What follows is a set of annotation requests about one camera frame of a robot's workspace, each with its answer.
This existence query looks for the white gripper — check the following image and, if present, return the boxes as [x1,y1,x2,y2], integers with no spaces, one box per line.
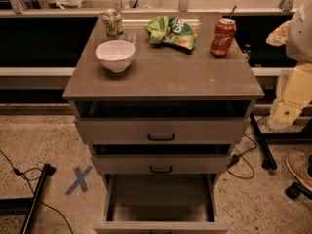
[269,63,312,128]

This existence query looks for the red coke can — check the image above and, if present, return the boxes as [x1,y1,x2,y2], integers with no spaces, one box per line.
[210,18,236,57]

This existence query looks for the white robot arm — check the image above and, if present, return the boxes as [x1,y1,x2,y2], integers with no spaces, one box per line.
[266,0,312,130]

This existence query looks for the grey drawer cabinet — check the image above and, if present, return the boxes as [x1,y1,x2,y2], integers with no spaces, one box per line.
[62,11,265,234]

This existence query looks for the green white soda can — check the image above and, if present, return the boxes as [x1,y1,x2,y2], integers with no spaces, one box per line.
[102,9,123,39]

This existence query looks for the top drawer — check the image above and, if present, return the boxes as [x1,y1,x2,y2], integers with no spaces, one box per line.
[72,99,251,145]

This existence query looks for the drawer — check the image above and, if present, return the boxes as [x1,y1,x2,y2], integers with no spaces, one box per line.
[72,99,251,145]
[94,174,227,234]
[92,144,230,175]

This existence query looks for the bottom drawer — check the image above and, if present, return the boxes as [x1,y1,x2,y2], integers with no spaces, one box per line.
[94,174,227,234]

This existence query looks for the middle drawer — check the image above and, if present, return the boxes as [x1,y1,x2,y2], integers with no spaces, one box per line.
[92,144,230,175]

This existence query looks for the black stand leg right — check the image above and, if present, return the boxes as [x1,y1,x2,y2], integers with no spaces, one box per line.
[250,114,312,170]

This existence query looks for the black stand leg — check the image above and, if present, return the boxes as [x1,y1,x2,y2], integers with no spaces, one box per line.
[0,163,56,234]
[250,114,312,170]

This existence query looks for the tan shoe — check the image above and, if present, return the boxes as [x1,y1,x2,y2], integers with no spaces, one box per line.
[286,152,312,192]

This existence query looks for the black chair caster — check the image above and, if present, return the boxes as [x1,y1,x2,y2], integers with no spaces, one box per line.
[285,182,312,200]

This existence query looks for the green chip bag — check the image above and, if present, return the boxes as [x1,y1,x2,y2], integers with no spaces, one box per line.
[146,16,197,51]

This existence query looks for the white ceramic bowl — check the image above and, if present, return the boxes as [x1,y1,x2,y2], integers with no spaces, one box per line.
[96,40,136,72]

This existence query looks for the blue tape cross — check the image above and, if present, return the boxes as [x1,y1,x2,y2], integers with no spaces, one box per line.
[65,165,93,196]

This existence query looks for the black stand leg left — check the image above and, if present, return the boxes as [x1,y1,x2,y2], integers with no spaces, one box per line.
[0,163,56,234]

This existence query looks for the black floor cable right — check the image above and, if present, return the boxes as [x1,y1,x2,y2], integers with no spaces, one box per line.
[226,114,271,180]

